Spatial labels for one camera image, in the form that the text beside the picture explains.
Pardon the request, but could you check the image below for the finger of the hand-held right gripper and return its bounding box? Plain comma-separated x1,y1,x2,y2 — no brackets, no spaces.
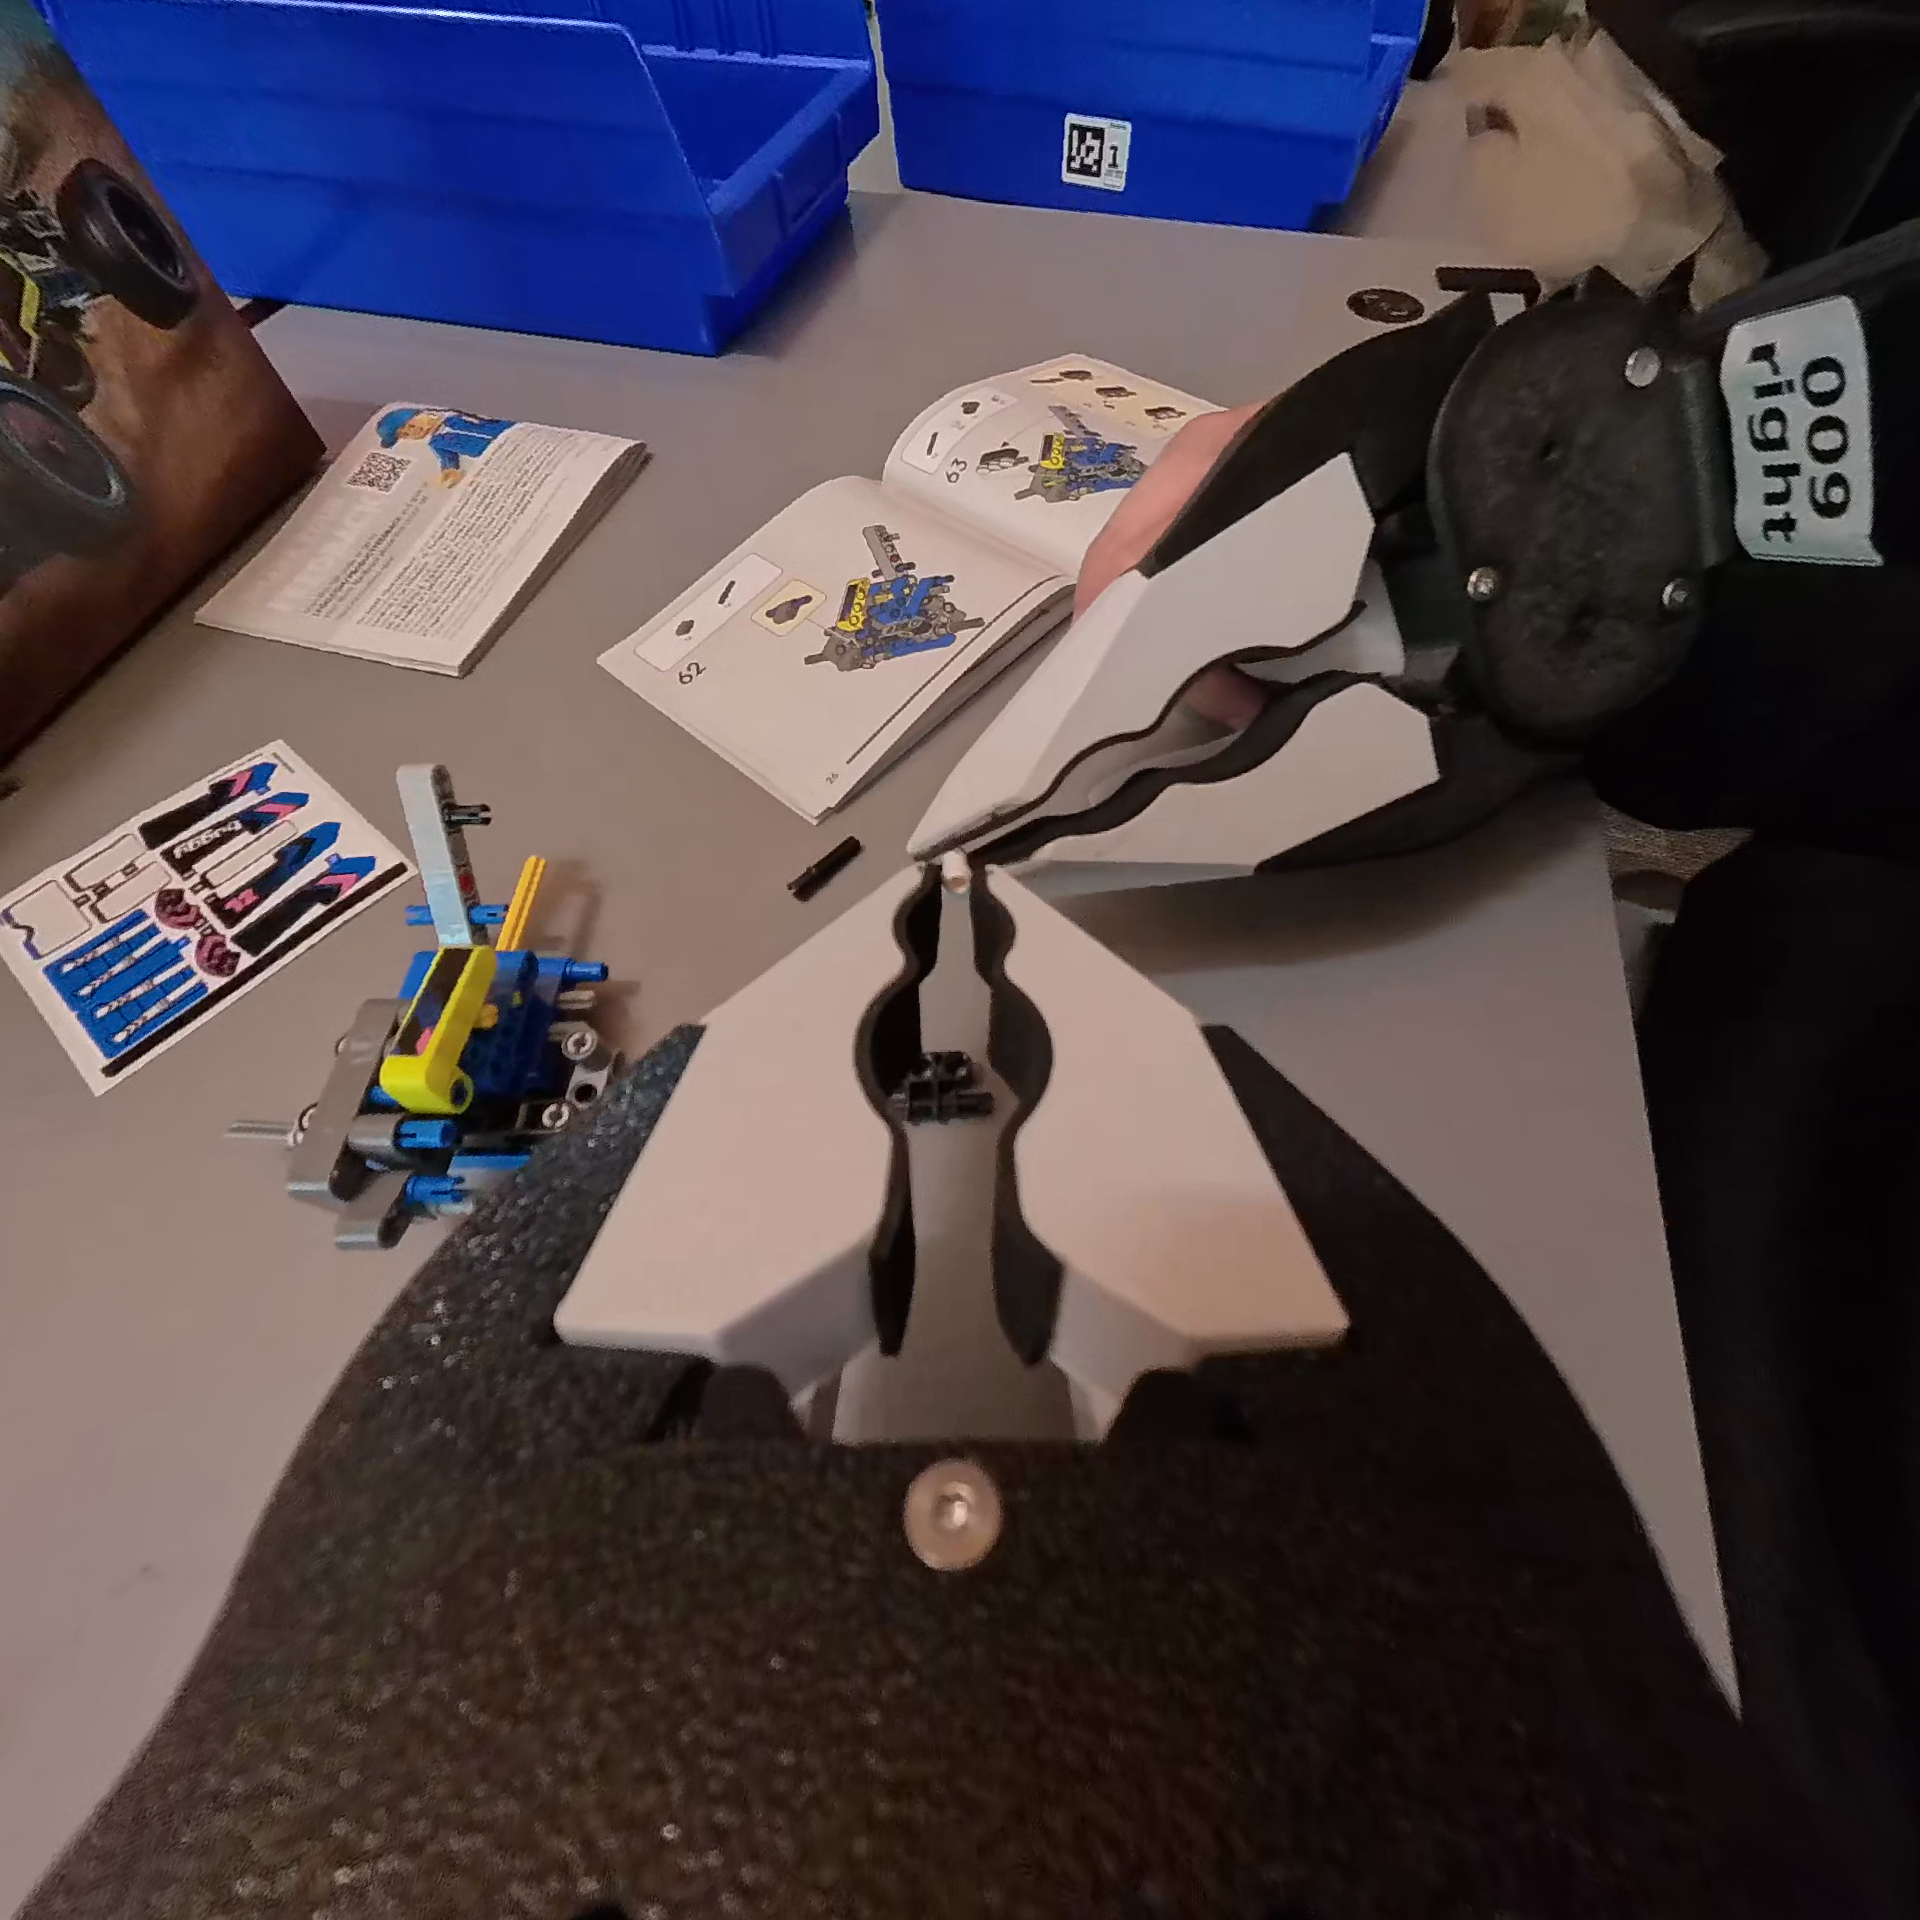
990,674,1445,894
903,450,1407,866

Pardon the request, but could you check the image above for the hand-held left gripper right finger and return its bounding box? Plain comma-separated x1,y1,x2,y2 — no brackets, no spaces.
964,863,1356,1427

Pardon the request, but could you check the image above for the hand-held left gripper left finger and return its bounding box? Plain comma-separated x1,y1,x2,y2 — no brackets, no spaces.
551,861,927,1396

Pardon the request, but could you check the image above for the black lego connector piece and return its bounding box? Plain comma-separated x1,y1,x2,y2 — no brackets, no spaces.
882,1047,1000,1124

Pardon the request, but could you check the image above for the open lego instruction booklet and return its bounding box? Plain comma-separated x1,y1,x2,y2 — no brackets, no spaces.
597,355,1233,826

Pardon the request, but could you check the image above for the blue yellow grey lego model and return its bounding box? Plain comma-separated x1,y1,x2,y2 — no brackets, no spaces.
223,758,622,1257

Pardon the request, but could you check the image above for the lego sticker sheet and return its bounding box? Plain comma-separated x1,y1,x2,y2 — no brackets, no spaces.
0,739,421,1097

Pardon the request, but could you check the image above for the dark truck lego set box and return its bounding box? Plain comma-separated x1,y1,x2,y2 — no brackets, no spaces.
0,0,326,761

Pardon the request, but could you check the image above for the person's right hand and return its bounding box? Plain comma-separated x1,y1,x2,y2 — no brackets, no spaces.
1070,402,1263,605

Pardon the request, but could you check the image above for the white crumpled cloth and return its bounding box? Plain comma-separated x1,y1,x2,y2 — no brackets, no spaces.
1458,28,1729,302

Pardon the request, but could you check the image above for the blue plastic bin with tag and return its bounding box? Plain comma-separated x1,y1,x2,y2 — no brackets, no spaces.
873,0,1430,235

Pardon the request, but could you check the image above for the closed white booklet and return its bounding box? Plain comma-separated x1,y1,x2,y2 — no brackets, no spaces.
192,399,652,679

